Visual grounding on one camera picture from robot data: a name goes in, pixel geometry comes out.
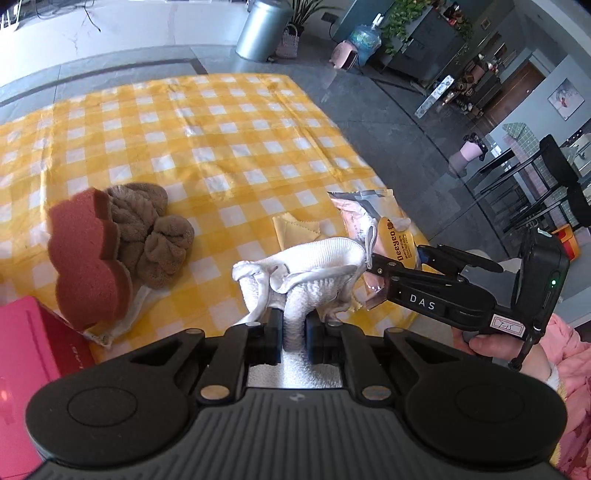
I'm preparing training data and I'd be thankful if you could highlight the leafy green plant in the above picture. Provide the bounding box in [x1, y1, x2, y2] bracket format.
[381, 0, 432, 54]

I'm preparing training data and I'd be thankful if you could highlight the black dining chair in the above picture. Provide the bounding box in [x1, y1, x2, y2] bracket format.
[464, 134, 591, 236]

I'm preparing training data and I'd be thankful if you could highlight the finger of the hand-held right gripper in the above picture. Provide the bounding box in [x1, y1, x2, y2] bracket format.
[369, 254, 465, 281]
[418, 244, 504, 274]

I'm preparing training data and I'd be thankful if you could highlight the silver trash can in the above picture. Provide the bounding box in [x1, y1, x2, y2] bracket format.
[236, 0, 293, 62]

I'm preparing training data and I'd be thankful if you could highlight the brown towel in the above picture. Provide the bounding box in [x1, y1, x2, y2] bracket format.
[104, 182, 195, 291]

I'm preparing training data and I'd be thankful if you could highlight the pink flower pot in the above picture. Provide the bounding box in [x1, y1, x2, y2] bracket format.
[449, 134, 485, 174]

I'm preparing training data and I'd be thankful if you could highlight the yellow cloth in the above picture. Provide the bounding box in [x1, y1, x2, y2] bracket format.
[271, 212, 322, 250]

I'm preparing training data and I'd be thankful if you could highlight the black cable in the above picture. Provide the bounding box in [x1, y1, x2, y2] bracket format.
[37, 0, 102, 33]

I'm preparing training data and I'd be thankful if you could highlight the small pink stool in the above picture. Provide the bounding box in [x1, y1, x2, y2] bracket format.
[331, 41, 358, 70]

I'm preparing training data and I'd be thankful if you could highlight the white marble television console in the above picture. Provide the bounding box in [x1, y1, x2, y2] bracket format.
[0, 0, 252, 61]

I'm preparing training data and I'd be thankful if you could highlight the dark cabinet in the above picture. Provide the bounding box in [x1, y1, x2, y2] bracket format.
[383, 4, 467, 88]

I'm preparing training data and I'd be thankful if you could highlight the framed wall art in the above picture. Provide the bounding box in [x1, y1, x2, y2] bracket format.
[548, 78, 583, 121]

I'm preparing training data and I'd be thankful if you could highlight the snack packet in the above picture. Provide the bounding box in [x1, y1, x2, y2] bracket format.
[327, 188, 428, 310]

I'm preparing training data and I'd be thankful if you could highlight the woven basket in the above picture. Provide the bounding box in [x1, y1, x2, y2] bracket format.
[276, 24, 300, 59]

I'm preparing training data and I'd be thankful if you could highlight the white towel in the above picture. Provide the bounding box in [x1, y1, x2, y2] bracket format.
[231, 226, 377, 393]

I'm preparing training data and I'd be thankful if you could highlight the yellow checkered tablecloth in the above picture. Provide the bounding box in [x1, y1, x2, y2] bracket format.
[0, 71, 432, 370]

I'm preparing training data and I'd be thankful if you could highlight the potted grass plant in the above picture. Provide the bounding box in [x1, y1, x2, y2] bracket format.
[288, 0, 342, 28]

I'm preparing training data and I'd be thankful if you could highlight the person's right hand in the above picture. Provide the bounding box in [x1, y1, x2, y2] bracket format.
[463, 335, 552, 384]

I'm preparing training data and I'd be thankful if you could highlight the wooden door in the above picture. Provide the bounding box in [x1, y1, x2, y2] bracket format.
[480, 62, 546, 123]

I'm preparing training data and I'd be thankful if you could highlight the red-brown sponge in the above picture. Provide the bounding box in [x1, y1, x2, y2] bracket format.
[46, 187, 134, 330]

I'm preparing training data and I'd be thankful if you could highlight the red box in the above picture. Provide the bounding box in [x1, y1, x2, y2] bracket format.
[0, 295, 95, 480]

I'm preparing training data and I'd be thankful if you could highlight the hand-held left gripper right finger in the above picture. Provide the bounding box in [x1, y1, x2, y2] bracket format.
[305, 313, 467, 407]

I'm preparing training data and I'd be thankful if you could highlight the blue water bottle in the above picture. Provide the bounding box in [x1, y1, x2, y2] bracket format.
[348, 14, 383, 68]

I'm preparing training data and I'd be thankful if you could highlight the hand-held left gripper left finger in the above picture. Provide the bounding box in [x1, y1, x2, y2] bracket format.
[124, 308, 283, 407]

